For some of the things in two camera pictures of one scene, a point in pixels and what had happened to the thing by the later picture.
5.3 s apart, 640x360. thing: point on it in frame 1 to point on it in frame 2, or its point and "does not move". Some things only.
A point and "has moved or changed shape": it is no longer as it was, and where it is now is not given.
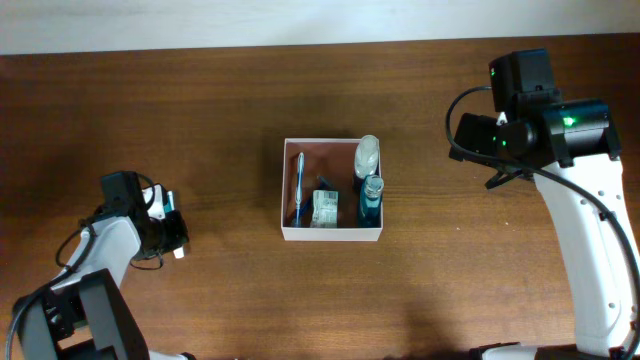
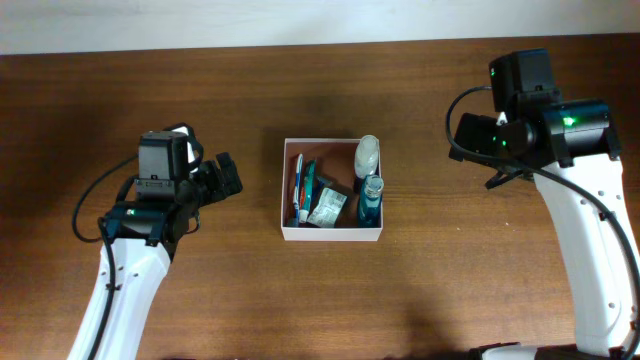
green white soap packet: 325,214 has moved or changed shape
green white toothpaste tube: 171,205 to 307,190
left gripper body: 172,234 to 209,186
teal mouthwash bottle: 371,196 does not move
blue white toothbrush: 299,186 does not move
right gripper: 474,131 does not move
